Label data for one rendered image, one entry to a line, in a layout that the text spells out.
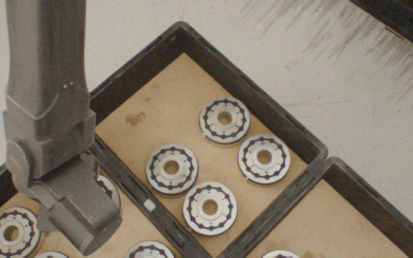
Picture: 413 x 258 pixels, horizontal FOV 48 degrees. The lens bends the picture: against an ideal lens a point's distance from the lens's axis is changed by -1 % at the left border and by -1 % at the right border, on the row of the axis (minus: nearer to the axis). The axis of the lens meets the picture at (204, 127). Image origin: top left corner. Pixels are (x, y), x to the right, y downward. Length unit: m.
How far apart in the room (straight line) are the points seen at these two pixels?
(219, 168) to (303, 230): 0.20
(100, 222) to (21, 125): 0.13
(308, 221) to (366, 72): 0.45
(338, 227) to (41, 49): 0.69
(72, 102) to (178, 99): 0.57
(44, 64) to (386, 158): 0.89
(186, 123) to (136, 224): 0.23
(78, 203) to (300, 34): 0.86
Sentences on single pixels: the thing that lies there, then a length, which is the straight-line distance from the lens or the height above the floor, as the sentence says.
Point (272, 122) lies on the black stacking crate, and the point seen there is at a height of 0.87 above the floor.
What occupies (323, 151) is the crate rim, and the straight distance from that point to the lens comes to 0.86.
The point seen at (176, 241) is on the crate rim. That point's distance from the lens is 0.82.
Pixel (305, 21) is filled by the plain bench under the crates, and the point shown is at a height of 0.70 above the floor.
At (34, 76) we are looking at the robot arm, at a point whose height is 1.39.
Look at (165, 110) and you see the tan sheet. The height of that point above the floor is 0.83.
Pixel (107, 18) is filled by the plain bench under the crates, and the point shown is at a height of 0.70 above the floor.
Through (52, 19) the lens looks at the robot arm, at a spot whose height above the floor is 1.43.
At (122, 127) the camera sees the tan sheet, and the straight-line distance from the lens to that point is 0.98.
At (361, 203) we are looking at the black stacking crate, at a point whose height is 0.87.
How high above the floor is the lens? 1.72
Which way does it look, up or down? 69 degrees down
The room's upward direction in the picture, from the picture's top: 4 degrees counter-clockwise
